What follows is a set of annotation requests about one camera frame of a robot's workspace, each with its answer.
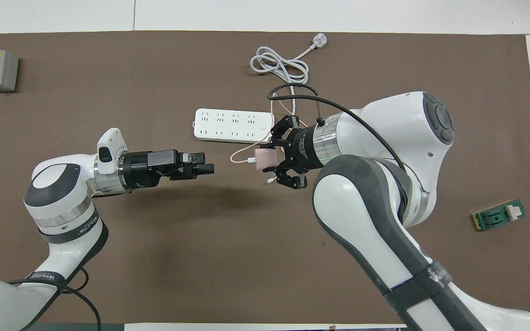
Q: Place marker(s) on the brown table mat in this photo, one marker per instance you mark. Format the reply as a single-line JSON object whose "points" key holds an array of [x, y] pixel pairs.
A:
{"points": [[200, 276]]}

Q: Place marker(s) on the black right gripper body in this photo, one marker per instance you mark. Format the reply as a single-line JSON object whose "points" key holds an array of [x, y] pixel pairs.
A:
{"points": [[302, 149]]}

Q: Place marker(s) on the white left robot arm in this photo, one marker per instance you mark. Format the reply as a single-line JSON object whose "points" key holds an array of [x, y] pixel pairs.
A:
{"points": [[62, 216]]}

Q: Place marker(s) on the pink charger block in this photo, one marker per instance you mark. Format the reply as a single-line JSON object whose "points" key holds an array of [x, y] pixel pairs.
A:
{"points": [[265, 158]]}

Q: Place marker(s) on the white power strip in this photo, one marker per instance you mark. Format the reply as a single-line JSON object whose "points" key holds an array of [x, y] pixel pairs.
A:
{"points": [[233, 126]]}

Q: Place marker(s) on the grey on-off switch box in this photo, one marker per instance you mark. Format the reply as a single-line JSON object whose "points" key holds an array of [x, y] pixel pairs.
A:
{"points": [[0, 69]]}

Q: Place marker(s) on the green knife switch block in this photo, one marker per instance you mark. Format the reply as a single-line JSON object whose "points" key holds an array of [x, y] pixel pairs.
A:
{"points": [[495, 217]]}

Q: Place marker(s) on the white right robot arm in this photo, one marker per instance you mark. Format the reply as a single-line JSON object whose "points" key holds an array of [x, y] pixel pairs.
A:
{"points": [[384, 138]]}

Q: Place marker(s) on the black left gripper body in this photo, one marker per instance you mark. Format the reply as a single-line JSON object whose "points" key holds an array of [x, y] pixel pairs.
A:
{"points": [[141, 170]]}

